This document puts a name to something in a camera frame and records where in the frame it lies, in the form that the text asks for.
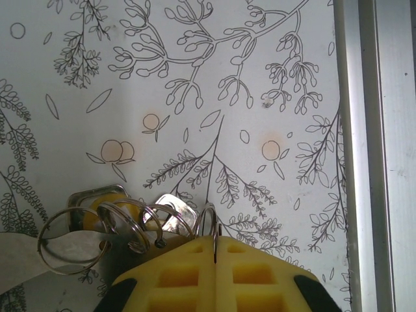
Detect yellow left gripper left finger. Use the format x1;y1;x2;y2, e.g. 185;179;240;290
96;235;218;312

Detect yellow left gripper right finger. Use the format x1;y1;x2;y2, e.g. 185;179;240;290
214;235;344;312

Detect silver keyring chain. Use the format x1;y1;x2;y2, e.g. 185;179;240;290
37;200;224;276

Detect silver square-head key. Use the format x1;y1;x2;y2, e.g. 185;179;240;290
152;193;198;238

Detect silver key with yellow cover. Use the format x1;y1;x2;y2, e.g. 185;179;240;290
66;183;144;231

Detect silver keys with yellow tag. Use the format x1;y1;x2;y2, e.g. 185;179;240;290
0;227;113;290

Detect floral patterned table cover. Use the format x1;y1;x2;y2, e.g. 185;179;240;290
0;0;355;312

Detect aluminium table side rail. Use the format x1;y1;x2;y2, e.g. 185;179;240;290
334;0;416;312

